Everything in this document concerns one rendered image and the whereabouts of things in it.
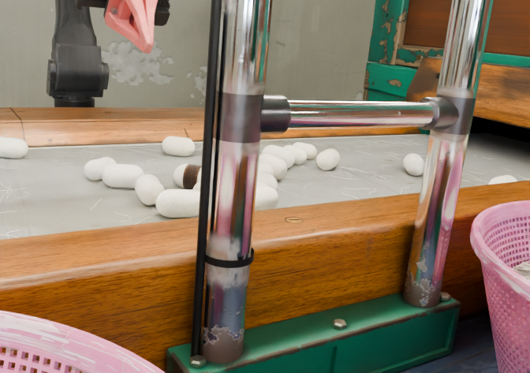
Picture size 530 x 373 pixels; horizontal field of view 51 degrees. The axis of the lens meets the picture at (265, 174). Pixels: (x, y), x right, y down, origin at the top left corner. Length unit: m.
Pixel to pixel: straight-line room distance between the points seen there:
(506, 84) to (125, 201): 0.51
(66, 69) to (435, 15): 0.57
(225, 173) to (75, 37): 0.68
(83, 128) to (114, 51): 2.01
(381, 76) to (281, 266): 0.70
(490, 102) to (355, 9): 1.45
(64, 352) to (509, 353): 0.25
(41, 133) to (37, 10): 1.94
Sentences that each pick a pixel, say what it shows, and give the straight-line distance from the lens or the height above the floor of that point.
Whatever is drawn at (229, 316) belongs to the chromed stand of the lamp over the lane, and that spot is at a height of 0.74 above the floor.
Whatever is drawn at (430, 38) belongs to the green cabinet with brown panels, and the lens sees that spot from 0.93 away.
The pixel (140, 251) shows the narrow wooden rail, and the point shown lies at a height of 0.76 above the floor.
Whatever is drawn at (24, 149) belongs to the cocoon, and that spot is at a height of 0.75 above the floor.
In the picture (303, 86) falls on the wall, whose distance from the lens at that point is 2.39.
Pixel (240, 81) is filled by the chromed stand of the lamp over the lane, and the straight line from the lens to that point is 0.25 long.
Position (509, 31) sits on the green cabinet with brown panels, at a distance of 0.85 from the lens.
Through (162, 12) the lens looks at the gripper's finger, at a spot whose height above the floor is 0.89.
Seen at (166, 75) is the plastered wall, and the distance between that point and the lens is 2.74.
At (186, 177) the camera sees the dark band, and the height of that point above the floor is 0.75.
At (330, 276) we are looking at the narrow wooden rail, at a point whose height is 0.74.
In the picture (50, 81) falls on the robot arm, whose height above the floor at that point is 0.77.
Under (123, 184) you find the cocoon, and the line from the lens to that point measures 0.47.
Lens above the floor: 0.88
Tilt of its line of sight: 15 degrees down
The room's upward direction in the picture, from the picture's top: 5 degrees clockwise
